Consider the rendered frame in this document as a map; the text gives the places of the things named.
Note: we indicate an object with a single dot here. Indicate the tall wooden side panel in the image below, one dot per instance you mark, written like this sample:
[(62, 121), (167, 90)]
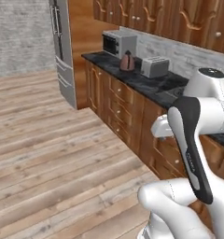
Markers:
[(82, 34)]

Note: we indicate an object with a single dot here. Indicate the silver toaster oven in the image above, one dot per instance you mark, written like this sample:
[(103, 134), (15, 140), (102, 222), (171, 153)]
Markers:
[(120, 43)]

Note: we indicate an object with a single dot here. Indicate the silver fridge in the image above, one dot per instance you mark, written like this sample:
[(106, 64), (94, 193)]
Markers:
[(63, 53)]

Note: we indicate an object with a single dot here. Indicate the silver toaster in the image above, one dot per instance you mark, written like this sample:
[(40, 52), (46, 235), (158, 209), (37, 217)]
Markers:
[(154, 67)]

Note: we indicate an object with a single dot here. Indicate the wooden wall cupboards run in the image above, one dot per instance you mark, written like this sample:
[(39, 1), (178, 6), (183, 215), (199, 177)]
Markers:
[(166, 18)]

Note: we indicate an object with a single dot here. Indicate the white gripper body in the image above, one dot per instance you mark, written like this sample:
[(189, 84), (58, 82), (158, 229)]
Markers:
[(161, 127)]

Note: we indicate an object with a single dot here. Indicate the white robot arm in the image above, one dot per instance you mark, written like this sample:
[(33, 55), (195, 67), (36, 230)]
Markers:
[(210, 109)]

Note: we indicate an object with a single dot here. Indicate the wooden base cupboards run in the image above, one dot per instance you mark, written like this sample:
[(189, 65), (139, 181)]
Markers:
[(123, 105)]

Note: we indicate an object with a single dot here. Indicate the copper kettle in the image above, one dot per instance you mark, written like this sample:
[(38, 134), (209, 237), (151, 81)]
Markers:
[(127, 62)]

